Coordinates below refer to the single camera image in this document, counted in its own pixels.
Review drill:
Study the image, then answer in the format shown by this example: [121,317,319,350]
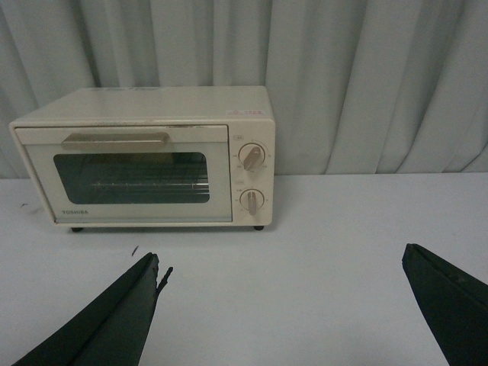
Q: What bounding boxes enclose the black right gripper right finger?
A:
[402,243,487,365]

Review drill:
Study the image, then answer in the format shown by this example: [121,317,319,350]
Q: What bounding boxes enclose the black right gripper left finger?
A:
[15,252,173,365]

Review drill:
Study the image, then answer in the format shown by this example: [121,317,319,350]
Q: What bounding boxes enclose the glass oven door with handle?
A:
[15,126,232,225]

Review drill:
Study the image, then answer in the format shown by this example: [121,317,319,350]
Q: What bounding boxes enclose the cream Toshiba toaster oven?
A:
[9,86,275,231]

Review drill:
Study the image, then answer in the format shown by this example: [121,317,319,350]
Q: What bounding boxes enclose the lower beige oven knob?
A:
[239,189,265,216]

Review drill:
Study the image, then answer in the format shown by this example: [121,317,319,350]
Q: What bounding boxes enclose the beige oven knob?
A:
[239,143,265,171]
[239,189,265,216]

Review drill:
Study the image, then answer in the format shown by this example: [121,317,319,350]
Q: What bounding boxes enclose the upper beige oven knob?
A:
[239,143,265,171]

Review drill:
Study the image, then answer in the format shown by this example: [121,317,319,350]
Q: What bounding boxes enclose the pale grey curtain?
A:
[1,1,487,178]

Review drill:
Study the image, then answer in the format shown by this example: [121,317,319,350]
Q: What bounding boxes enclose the wire oven rack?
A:
[89,181,210,193]

